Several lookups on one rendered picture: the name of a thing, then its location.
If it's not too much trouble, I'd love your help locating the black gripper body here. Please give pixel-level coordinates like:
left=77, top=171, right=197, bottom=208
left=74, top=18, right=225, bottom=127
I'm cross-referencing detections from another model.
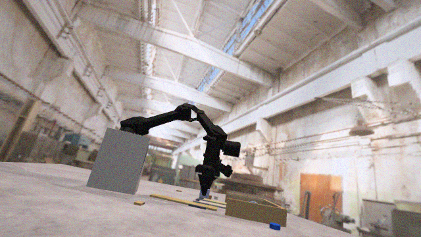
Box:
left=195, top=151, right=220, bottom=176

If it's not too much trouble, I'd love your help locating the small blue block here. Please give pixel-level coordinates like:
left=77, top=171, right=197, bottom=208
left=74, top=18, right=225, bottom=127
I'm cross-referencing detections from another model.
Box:
left=270, top=223, right=281, bottom=230

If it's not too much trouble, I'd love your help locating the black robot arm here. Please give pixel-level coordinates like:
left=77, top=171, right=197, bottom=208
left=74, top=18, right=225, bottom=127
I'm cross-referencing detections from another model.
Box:
left=120, top=103, right=241, bottom=177

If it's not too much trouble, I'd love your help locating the orange strip with green lines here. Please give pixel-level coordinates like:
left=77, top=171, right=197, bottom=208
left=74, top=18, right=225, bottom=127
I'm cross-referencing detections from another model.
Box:
left=150, top=194, right=218, bottom=211

